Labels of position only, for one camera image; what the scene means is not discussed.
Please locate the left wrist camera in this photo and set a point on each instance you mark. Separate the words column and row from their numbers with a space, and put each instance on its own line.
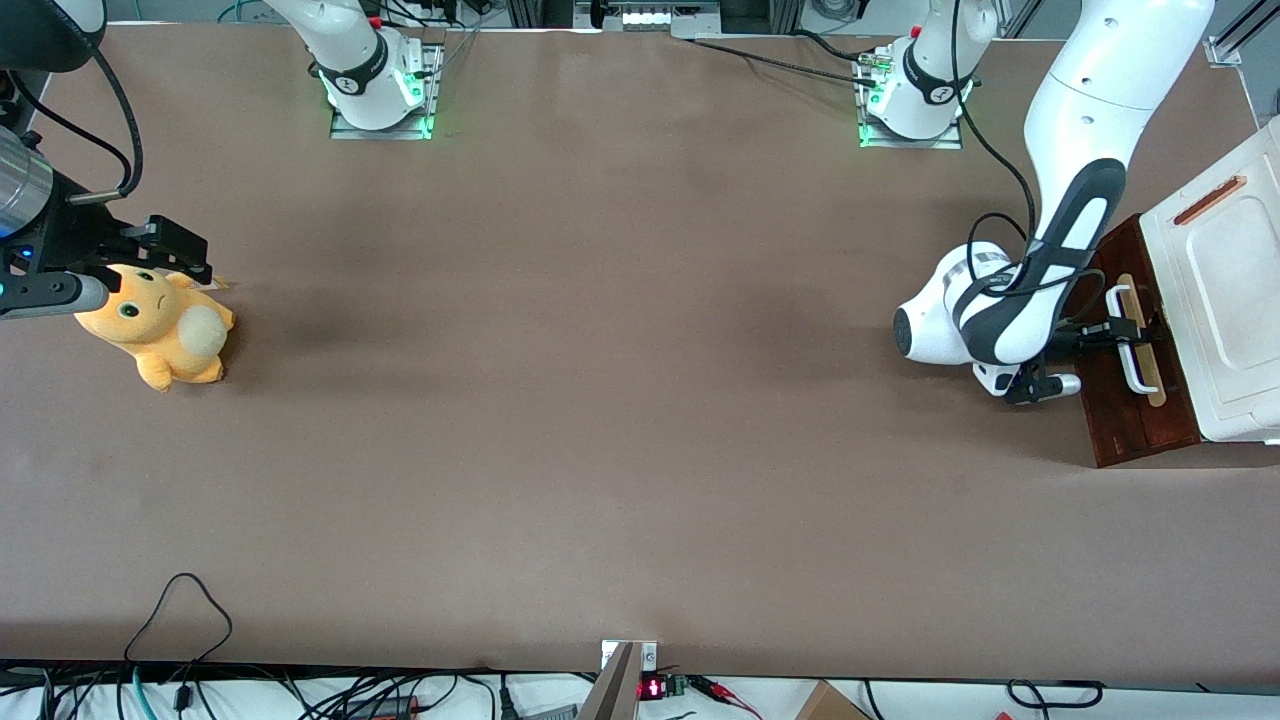
column 1040, row 387

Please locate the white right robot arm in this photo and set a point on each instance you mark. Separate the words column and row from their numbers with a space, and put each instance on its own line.
column 355, row 60

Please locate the black power adapter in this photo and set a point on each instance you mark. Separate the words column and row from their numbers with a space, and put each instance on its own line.
column 385, row 708

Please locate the white lit device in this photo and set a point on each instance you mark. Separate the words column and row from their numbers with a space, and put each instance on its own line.
column 660, row 17

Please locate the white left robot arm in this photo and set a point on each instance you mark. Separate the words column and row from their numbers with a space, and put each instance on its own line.
column 1100, row 90

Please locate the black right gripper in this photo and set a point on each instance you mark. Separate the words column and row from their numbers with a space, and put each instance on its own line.
column 72, row 232

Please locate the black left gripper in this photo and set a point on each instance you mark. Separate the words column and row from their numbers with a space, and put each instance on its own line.
column 1088, row 336

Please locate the grey metal beam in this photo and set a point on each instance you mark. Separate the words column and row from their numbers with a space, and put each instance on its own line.
column 610, row 695

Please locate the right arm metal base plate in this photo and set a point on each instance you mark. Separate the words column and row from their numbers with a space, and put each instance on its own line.
column 425, row 95

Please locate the orange plush toy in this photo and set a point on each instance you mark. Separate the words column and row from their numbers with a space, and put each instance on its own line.
column 160, row 335

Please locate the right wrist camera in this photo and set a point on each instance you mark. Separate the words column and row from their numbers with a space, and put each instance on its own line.
column 50, row 295

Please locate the brown cardboard box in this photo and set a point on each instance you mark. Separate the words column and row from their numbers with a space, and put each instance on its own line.
column 830, row 703

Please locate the brown wooden drawer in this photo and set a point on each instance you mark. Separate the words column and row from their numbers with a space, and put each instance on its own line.
column 1125, row 430

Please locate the circuit board red display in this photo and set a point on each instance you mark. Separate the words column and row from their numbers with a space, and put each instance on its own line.
column 655, row 688

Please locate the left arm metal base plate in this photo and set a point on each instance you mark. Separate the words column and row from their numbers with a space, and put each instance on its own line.
column 950, row 140

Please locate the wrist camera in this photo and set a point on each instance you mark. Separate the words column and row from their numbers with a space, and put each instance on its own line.
column 1040, row 387
column 50, row 295

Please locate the aluminium frame profile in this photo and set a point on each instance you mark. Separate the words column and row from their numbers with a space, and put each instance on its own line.
column 1235, row 40

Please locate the small metal bracket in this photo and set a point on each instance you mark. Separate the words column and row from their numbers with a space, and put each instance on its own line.
column 648, row 655

